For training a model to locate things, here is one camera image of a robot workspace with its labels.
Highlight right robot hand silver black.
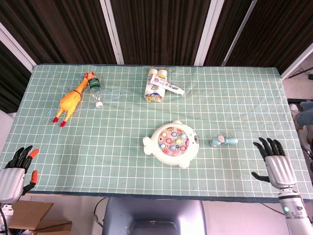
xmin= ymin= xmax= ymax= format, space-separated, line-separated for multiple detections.
xmin=251 ymin=137 xmax=298 ymax=189

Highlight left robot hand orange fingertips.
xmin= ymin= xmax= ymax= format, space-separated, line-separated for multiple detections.
xmin=0 ymin=145 xmax=40 ymax=204

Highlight small teal toy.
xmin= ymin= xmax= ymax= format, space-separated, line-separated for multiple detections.
xmin=211 ymin=135 xmax=239 ymax=147

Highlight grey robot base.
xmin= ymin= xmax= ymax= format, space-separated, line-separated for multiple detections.
xmin=102 ymin=197 xmax=208 ymax=235

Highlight white whack-a-mole toy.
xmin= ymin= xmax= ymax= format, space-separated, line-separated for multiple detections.
xmin=142 ymin=120 xmax=200 ymax=169

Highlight brown cardboard box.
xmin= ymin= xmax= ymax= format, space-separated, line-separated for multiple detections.
xmin=8 ymin=200 xmax=73 ymax=235

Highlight white shoe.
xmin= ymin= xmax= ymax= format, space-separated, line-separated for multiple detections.
xmin=290 ymin=103 xmax=301 ymax=130

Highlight person's leg in jeans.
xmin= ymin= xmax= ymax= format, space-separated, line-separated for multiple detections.
xmin=296 ymin=101 xmax=313 ymax=126

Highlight dark slatted divider panel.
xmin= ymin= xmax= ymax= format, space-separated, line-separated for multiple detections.
xmin=0 ymin=41 xmax=32 ymax=114
xmin=0 ymin=0 xmax=118 ymax=65
xmin=224 ymin=0 xmax=313 ymax=74
xmin=204 ymin=0 xmax=257 ymax=66
xmin=110 ymin=0 xmax=211 ymax=66

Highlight yellow rubber chicken toy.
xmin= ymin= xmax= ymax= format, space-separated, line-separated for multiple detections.
xmin=52 ymin=71 xmax=95 ymax=128

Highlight green checked tablecloth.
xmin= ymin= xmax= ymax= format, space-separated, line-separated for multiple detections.
xmin=0 ymin=64 xmax=313 ymax=204

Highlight clear plastic water bottle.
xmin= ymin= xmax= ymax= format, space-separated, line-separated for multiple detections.
xmin=88 ymin=72 xmax=104 ymax=108

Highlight white toothpaste tube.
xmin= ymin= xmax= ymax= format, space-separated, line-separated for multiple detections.
xmin=151 ymin=74 xmax=185 ymax=96

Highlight black floor cable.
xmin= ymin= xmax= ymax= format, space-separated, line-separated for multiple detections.
xmin=93 ymin=197 xmax=108 ymax=227
xmin=263 ymin=202 xmax=282 ymax=214

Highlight blue wire clothes hanger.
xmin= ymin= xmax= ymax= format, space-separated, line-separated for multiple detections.
xmin=47 ymin=74 xmax=124 ymax=118

